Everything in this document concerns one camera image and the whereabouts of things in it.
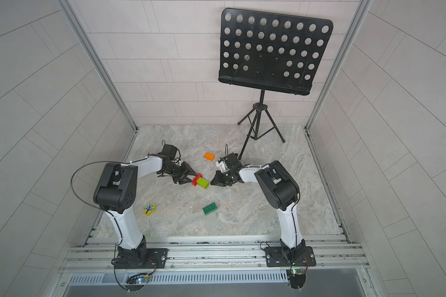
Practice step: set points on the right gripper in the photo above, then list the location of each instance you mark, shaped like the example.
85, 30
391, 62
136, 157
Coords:
220, 179

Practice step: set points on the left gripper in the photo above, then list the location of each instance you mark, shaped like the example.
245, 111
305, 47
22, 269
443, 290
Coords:
187, 168

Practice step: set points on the red lego brick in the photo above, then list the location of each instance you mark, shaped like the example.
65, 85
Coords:
195, 180

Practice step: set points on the lime lego brick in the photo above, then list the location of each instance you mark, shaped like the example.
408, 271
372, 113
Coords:
202, 183

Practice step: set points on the green lego brick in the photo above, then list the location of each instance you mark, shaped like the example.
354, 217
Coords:
210, 208

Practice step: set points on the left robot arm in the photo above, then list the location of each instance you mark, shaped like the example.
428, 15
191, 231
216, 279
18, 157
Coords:
117, 188

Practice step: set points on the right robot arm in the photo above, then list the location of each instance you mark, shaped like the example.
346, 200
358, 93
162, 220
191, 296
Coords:
280, 190

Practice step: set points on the orange curved lego brick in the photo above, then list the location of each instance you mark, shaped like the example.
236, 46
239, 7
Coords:
209, 156

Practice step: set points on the yellow sticker on table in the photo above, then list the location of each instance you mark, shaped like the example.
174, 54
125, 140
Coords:
150, 208

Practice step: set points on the right circuit board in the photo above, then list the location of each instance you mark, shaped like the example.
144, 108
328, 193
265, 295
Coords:
297, 278

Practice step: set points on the circuit board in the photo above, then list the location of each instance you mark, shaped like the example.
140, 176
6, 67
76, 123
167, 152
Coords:
136, 282
297, 278

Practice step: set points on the left circuit board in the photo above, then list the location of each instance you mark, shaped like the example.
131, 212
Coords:
136, 282

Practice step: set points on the black music stand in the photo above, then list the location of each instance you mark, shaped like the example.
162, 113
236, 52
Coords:
270, 52

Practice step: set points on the aluminium rail frame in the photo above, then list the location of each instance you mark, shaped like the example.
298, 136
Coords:
213, 259

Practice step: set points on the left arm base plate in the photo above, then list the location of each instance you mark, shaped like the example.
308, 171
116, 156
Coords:
141, 258

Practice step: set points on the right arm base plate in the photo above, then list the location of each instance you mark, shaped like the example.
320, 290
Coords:
301, 256

